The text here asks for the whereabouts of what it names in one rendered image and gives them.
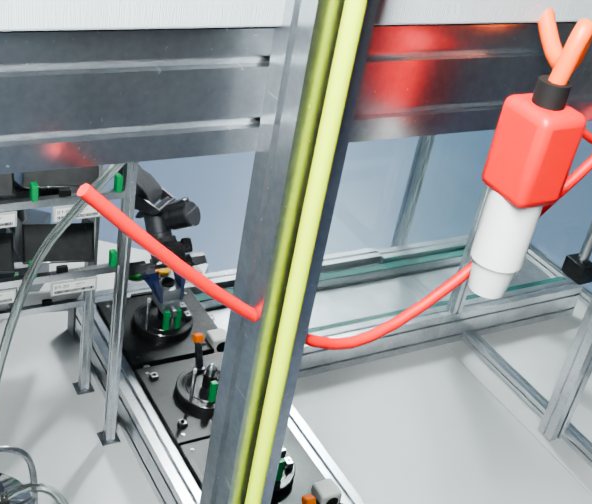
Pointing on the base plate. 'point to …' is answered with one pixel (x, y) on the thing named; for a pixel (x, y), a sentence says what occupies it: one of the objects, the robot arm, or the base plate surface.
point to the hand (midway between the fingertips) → (168, 286)
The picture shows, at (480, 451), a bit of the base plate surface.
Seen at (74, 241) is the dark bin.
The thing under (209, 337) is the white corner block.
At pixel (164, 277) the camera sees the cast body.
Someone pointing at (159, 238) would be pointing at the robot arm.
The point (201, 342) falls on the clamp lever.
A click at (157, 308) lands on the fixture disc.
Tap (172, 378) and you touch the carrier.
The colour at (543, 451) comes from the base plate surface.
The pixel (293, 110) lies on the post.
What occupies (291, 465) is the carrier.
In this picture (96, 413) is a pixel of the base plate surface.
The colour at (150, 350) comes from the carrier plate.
